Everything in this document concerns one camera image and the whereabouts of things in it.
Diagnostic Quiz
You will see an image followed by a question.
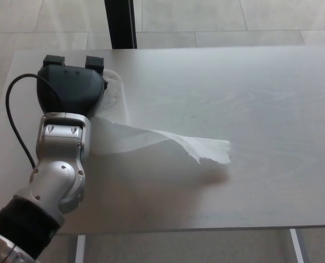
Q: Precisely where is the white toilet paper roll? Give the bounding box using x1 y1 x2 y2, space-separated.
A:
89 68 232 165

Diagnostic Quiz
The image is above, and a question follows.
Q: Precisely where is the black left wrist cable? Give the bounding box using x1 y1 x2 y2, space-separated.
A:
5 73 66 168

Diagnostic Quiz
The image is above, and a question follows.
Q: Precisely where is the white table leg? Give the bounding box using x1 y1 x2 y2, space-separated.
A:
75 235 86 263
289 228 303 263

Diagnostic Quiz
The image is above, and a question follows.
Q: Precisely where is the black vertical post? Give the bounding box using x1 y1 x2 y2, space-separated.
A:
104 0 138 49

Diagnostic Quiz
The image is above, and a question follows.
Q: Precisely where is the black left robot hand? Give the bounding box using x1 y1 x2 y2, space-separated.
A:
36 54 110 120

